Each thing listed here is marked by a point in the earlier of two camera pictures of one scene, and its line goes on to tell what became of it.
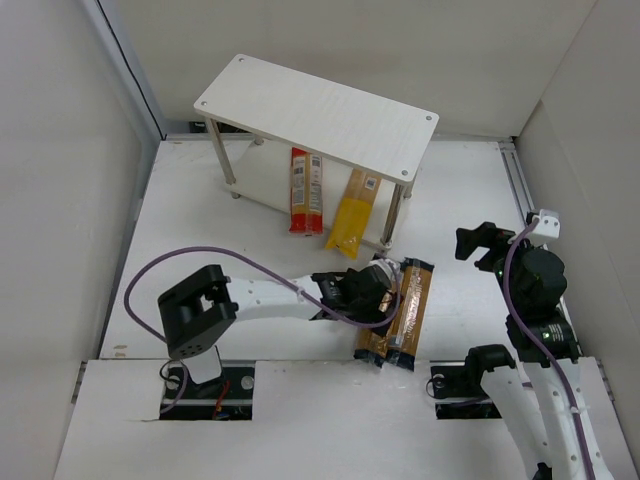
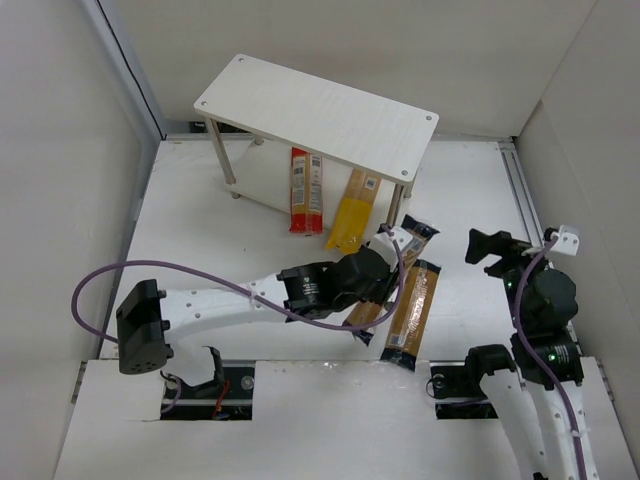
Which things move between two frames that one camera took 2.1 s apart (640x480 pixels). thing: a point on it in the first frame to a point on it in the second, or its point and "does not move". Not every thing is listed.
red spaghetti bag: x=306 y=193 does not move
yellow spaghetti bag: x=354 y=213 does not move
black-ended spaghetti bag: x=372 y=345 to x=362 y=315
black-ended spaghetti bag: x=405 y=335 does not move
